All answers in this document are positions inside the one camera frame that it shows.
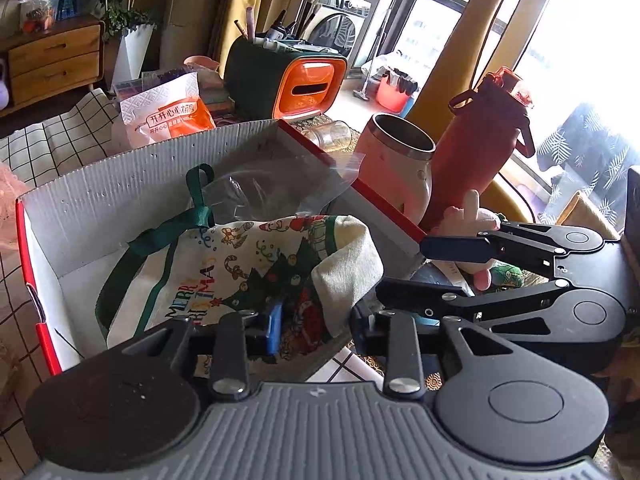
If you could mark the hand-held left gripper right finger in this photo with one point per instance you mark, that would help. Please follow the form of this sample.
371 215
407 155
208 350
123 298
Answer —
402 350

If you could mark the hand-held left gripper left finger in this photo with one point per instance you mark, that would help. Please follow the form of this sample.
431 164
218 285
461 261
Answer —
274 330

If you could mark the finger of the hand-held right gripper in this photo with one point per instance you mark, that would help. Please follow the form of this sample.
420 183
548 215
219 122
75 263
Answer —
415 296
455 248

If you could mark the printed canvas tote bag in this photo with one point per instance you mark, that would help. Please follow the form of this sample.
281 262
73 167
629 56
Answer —
225 260

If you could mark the red cardboard box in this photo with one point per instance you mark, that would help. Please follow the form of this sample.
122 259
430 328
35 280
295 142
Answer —
125 180

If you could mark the pink rabbit plush toy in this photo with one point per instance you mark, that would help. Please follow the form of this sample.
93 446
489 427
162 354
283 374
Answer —
472 215

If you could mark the small green plush toy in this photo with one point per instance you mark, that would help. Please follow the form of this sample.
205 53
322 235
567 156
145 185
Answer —
506 276

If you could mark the pink metal tumbler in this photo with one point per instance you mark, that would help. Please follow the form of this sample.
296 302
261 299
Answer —
395 180

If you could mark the tan woven object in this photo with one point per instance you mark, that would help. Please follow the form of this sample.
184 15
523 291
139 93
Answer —
587 215

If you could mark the red water bottle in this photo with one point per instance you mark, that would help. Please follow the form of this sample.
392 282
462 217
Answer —
480 135

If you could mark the clear plastic bag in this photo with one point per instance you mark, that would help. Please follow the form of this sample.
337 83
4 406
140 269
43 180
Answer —
280 190

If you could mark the blue leaf print cloth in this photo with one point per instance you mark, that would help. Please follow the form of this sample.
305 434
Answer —
590 160

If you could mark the red plastic bucket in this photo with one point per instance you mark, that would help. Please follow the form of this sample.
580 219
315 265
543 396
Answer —
392 95

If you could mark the clear glass jar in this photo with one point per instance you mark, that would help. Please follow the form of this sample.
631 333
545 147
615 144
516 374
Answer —
332 136

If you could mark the large orange giraffe toy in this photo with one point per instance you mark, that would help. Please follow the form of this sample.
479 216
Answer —
475 35

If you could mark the green orange desk organizer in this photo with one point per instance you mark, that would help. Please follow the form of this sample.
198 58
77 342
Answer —
305 87

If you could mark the white orange tissue pack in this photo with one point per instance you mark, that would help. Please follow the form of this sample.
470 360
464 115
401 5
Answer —
165 115

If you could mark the white washing machine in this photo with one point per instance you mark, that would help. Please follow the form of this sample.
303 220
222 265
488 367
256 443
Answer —
340 30

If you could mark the pink bowl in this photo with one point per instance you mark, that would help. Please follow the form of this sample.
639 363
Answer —
202 64

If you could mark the pink mesh bath pouf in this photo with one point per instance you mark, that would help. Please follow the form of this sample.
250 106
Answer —
10 195

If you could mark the white square planter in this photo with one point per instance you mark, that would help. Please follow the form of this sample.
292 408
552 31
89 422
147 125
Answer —
132 55

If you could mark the white floor air conditioner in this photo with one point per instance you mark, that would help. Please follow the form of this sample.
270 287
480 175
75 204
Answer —
195 0

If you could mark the wooden media cabinet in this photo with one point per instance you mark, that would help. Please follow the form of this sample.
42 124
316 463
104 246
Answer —
50 70

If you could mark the green indoor tree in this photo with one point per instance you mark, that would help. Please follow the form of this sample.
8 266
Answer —
120 15

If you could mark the purple kettlebell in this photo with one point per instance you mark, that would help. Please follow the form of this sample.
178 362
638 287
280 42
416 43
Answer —
4 90

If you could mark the clear bag with red items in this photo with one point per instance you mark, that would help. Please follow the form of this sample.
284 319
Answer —
37 12

